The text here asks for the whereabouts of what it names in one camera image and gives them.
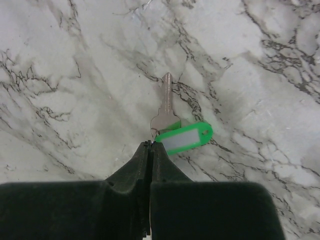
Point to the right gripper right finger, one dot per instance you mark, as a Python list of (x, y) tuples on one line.
[(182, 209)]

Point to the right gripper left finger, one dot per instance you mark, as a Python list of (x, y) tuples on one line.
[(116, 208)]

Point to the silver metal key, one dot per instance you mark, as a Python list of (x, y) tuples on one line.
[(166, 120)]

